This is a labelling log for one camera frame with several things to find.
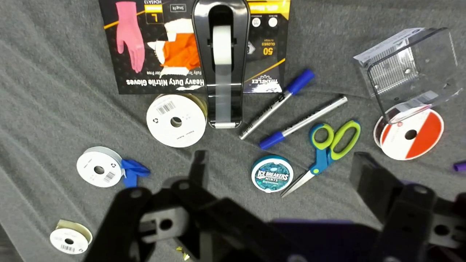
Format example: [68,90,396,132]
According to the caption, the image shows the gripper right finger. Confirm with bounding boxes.
[349,152,466,262]

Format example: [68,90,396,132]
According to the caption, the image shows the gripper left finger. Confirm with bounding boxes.
[83,150,233,262]

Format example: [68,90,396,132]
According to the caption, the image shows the blue ribbon spool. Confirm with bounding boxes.
[76,146,151,188]

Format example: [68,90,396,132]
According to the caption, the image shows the small gold ribbon spool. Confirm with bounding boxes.
[50,219,93,255]

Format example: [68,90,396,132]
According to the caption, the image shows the red and white ribbon spool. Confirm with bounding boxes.
[374,105,445,161]

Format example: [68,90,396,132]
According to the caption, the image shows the green and blue scissors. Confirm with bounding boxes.
[280,120,362,198]

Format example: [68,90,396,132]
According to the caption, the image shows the large gold ribbon spool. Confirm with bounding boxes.
[146,94,208,148]

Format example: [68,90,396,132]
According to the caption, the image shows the blue capped silver marker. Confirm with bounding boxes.
[259,95,348,150]
[239,69,315,140]

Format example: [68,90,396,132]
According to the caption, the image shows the round teal mint tin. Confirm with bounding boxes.
[251,155,294,193]

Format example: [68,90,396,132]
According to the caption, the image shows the grey cloth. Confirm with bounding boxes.
[0,0,466,262]

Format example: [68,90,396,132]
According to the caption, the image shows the clear plastic box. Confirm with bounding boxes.
[353,27,464,125]

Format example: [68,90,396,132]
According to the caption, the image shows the black glove box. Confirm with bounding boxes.
[99,0,291,95]

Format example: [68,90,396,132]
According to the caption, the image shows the black tape dispenser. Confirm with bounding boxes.
[192,0,251,129]

